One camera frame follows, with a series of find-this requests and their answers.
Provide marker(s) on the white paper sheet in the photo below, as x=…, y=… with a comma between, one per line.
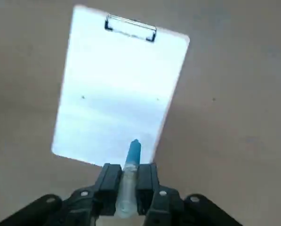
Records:
x=121, y=94

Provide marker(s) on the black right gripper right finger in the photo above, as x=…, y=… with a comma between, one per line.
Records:
x=147, y=188

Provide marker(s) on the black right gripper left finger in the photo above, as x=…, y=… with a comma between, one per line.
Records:
x=109, y=188

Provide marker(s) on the blue highlighter pen clear cap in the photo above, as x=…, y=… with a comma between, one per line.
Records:
x=133, y=153

